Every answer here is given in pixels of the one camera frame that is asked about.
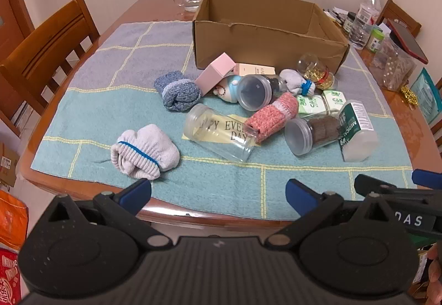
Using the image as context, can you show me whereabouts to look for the pink knitted sock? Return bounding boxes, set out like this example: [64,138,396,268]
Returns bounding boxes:
[244,92,299,144]

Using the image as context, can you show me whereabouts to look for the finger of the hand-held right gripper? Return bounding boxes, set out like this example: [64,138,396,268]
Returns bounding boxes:
[354,174,442,211]
[412,169,442,190]

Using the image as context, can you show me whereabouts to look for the blue knitted sock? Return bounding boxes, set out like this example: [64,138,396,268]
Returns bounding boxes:
[154,70,202,112]

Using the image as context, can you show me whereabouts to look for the blue white cat toy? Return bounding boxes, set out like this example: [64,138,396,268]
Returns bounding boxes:
[212,75,242,104]

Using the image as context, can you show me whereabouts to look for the clear plastic jar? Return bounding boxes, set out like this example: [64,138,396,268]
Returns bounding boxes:
[183,103,257,163]

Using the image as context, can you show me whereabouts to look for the clear jar with dark contents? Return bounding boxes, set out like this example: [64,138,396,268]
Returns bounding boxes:
[238,74,288,111]

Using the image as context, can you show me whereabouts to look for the cream carton box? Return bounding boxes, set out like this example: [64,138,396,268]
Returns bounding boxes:
[235,63,277,77]

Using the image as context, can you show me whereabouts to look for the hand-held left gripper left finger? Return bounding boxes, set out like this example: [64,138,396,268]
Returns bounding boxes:
[45,178,173,251]

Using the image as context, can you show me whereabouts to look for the wooden door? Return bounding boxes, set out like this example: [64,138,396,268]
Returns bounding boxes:
[0,0,35,57]

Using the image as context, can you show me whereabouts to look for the gold ornament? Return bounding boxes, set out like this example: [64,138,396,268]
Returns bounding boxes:
[401,84,419,106]

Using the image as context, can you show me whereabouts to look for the blue grey checked towel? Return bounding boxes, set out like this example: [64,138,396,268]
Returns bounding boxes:
[30,20,415,221]

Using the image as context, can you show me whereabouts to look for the orange bag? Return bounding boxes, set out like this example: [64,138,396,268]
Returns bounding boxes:
[0,189,29,252]

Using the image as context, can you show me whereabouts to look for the white paper sheets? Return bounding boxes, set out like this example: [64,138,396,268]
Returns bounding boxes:
[323,7,349,28]

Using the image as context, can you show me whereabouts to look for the red snack package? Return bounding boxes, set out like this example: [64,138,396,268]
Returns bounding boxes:
[0,248,23,305]

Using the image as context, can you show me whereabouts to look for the brown cardboard box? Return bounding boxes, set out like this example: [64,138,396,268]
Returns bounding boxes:
[192,0,350,74]

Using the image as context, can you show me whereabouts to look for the small cardboard box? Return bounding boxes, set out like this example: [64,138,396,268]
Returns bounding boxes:
[0,143,20,188]

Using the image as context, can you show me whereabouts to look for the white bottle with green label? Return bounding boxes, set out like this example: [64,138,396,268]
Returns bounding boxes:
[338,100,379,163]

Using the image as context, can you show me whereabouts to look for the green lid small bottle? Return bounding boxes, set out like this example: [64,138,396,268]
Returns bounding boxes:
[366,28,385,51]

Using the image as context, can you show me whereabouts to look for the red tablet case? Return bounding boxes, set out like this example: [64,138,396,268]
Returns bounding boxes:
[386,18,429,65]

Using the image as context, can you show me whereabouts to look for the green white tissue pack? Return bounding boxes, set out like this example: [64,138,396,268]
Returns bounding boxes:
[297,94,328,116]
[323,90,348,112]

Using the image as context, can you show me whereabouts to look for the person's right hand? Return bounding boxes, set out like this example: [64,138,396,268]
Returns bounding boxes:
[427,242,442,305]

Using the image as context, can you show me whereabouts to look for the clear water bottle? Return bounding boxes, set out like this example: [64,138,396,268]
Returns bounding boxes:
[350,0,383,50]

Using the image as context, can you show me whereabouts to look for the pink carton box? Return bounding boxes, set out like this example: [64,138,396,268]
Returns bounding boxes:
[194,52,236,97]

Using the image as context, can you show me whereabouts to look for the clear jar with brown contents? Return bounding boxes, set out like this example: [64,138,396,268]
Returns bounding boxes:
[284,115,342,157]

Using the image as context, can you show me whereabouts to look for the dark lid glass jar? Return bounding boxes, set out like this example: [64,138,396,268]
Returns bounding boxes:
[343,11,357,35]

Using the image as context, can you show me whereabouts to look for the teal package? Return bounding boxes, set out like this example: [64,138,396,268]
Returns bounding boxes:
[410,68,442,124]

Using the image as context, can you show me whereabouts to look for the clear plastic container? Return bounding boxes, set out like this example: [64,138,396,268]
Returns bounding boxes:
[369,32,418,92]

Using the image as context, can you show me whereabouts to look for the white sock with blue band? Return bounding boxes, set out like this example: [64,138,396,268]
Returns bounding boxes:
[279,68,315,96]

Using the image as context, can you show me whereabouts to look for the white sock with blue stripe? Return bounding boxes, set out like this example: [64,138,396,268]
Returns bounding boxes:
[110,124,181,179]

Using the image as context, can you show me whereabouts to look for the round bottle with gold contents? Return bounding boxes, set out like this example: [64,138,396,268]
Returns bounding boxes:
[297,53,338,91]

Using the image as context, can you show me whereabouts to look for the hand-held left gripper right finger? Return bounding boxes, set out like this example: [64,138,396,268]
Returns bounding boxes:
[264,178,398,252]

